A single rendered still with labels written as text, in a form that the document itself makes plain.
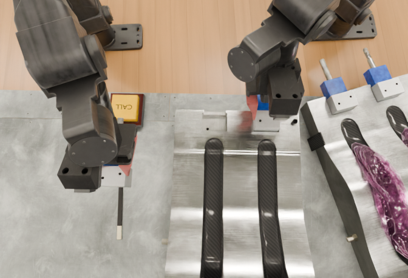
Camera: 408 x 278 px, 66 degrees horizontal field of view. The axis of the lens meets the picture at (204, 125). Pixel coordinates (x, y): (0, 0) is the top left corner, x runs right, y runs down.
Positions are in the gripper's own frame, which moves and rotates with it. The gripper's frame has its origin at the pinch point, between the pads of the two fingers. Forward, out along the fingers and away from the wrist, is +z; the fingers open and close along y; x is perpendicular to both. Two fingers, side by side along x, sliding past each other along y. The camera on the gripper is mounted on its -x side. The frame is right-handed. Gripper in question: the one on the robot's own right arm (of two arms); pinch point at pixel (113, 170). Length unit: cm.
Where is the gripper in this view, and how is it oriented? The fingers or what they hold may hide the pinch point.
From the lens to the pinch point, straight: 60.4
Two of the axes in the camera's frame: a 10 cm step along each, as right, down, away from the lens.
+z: -0.1, 6.8, 7.4
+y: 10.0, 0.2, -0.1
